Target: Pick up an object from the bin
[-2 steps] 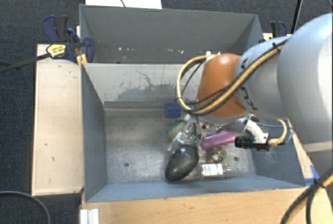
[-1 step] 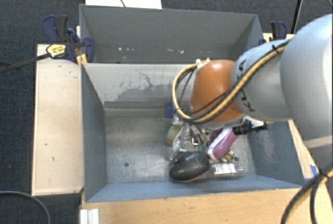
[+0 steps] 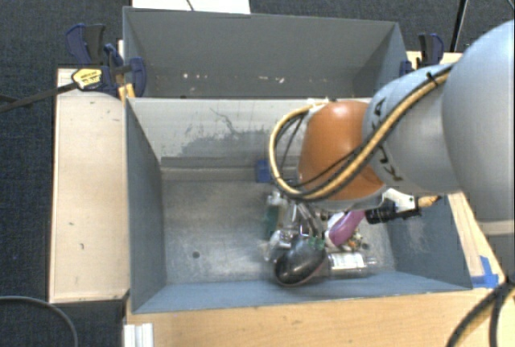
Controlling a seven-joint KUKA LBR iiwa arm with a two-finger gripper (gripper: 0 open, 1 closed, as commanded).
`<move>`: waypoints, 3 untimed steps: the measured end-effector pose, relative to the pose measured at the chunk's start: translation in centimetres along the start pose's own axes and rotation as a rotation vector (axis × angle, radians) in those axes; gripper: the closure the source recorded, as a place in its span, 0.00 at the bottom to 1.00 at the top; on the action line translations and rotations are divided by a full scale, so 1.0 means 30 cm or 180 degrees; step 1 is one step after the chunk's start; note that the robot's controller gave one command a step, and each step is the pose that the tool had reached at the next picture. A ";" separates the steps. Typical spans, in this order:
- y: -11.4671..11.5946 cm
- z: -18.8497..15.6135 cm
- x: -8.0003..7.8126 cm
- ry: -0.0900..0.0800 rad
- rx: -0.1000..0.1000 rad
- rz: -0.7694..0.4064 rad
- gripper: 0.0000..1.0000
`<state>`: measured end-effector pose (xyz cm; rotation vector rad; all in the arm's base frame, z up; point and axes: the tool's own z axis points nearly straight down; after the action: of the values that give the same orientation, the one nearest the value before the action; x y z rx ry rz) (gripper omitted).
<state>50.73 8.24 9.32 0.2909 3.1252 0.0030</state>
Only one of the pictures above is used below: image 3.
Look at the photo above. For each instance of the green packet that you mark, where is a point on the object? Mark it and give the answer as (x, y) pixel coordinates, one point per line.
(271, 218)

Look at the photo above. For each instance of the black round bowl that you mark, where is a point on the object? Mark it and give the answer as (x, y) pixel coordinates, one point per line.
(297, 263)

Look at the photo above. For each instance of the pink plastic bottle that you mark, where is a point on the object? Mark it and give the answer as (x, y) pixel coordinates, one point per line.
(344, 228)

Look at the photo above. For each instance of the small blue block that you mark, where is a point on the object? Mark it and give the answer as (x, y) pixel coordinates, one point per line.
(262, 171)

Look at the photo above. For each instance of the clear plastic bottle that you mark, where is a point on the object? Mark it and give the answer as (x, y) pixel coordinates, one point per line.
(348, 261)

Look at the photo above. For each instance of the grey metal bin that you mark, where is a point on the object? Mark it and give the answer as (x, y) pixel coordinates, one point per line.
(209, 216)

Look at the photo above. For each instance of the pale wood board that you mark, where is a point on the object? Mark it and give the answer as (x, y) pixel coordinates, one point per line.
(88, 196)

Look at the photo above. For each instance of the black cylinder on white bracket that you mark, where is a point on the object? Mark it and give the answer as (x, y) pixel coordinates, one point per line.
(382, 213)

